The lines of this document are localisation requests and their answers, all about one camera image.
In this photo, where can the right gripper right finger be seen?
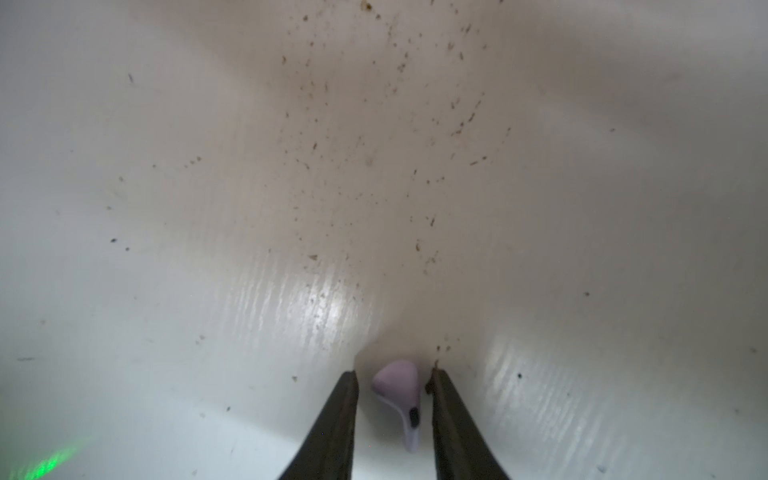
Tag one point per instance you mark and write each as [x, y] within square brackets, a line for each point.
[460, 451]

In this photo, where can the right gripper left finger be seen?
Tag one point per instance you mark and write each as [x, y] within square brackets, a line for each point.
[328, 449]

